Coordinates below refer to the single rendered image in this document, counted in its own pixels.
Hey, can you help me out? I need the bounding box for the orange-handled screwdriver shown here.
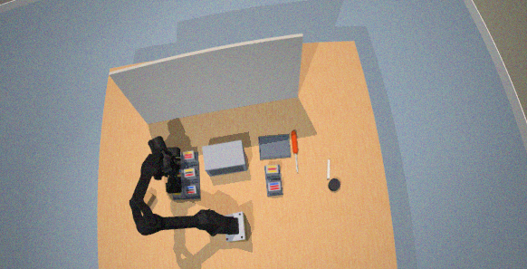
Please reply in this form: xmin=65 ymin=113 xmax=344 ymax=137
xmin=291 ymin=131 xmax=299 ymax=172

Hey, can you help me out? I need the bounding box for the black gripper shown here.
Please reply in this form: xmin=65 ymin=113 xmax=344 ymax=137
xmin=166 ymin=147 xmax=182 ymax=194

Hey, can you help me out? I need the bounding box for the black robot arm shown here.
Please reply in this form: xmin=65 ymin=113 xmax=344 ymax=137
xmin=129 ymin=136 xmax=239 ymax=236

